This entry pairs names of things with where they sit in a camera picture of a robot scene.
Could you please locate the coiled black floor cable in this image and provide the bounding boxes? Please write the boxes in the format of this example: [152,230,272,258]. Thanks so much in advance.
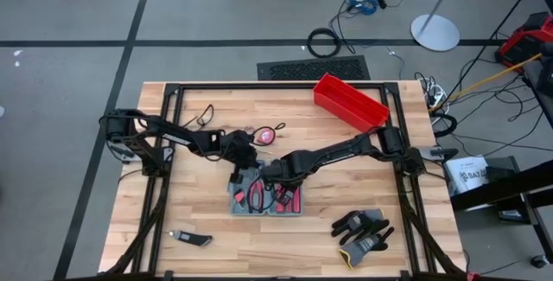
[307,27,343,59]

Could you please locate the white printed box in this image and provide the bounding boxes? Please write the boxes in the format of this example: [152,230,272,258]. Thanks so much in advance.
[443,156,492,197]

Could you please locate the red plastic bin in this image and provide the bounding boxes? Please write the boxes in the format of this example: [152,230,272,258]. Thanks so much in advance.
[313,72,391,138]

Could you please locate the black side shelf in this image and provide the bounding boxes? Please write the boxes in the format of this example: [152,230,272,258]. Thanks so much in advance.
[448,155,553,265]

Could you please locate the thin black diagonal pole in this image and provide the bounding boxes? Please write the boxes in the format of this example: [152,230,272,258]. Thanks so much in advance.
[443,0,549,103]

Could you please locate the white power strip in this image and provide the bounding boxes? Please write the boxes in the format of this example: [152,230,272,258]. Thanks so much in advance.
[425,82,450,109]

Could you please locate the pink-handled screwdriver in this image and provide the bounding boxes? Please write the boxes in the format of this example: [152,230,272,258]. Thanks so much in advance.
[289,188,302,214]

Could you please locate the red and black machine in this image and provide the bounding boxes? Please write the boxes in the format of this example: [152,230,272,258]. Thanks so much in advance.
[494,11,553,73]

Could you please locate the black work glove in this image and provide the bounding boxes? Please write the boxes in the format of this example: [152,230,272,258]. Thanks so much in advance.
[330,208,391,246]

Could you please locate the pink-handled pliers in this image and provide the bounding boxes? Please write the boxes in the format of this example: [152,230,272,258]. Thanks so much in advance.
[247,180,265,214]

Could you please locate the yellow pole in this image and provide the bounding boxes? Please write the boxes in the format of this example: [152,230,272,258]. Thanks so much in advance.
[429,53,543,112]

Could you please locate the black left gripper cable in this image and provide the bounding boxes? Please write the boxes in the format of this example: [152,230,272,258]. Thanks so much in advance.
[250,125,278,148]

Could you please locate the pink tape measure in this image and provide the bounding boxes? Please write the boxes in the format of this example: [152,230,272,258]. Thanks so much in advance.
[257,121,287,146]

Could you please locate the white round pedestal table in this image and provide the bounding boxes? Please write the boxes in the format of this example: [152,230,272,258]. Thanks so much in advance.
[410,0,519,53]

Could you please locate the black utility knife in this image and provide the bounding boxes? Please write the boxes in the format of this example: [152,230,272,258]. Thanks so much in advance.
[168,228,214,248]

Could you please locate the grey plastic tool case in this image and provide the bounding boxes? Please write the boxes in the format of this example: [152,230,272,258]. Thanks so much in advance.
[228,159,305,218]

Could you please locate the grey yellow-cuffed work glove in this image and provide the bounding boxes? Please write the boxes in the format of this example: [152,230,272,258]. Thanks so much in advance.
[337,226,397,271]

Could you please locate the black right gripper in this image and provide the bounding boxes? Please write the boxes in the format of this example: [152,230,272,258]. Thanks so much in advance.
[262,150,316,202]

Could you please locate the clear safety glasses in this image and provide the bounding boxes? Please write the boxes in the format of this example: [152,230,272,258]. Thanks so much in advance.
[189,103,216,127]

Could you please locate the black caster wheel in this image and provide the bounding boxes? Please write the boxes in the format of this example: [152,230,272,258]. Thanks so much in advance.
[530,254,551,270]

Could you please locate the black cable loop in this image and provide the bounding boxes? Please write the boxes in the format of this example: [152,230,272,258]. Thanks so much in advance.
[431,112,459,138]

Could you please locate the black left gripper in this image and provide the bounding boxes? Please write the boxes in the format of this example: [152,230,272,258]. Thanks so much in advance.
[220,129,260,185]

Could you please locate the coiled blue cable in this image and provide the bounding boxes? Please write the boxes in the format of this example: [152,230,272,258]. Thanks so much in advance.
[345,0,380,16]

